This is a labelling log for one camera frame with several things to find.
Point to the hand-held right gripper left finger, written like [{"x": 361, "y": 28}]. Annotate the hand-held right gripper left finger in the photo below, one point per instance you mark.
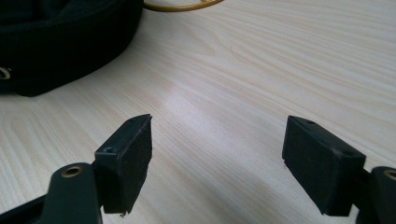
[{"x": 124, "y": 168}]

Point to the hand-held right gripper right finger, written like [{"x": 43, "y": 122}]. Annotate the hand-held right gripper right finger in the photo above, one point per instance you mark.
[{"x": 320, "y": 168}]

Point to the black fabric bag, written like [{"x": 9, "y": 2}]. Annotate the black fabric bag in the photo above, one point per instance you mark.
[{"x": 62, "y": 40}]

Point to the yellow rubber band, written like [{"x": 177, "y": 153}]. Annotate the yellow rubber band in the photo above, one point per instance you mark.
[{"x": 180, "y": 7}]

